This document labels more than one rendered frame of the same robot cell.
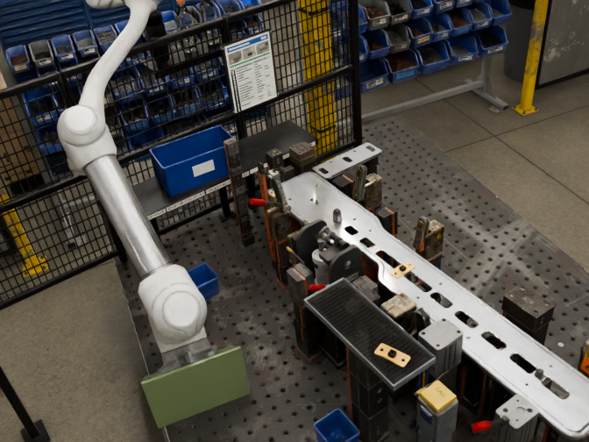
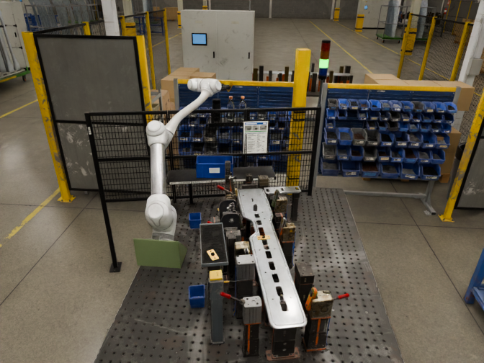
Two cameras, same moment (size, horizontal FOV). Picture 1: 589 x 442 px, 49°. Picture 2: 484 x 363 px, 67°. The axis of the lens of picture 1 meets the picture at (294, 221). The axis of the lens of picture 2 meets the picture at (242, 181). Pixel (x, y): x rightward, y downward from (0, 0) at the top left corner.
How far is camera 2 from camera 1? 1.00 m
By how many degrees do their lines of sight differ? 22
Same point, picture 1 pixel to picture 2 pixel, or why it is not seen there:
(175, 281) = (160, 200)
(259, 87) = (258, 145)
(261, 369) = (191, 261)
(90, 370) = not seen: hidden behind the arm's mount
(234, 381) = (173, 258)
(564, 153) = (454, 248)
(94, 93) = (173, 121)
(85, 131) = (153, 130)
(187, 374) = (153, 243)
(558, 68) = (473, 201)
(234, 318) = (197, 239)
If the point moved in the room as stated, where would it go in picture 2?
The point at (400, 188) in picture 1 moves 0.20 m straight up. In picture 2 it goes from (314, 217) to (317, 197)
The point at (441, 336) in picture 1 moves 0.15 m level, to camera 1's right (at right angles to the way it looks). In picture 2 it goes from (243, 260) to (270, 267)
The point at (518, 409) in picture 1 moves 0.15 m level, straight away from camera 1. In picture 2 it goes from (253, 301) to (275, 288)
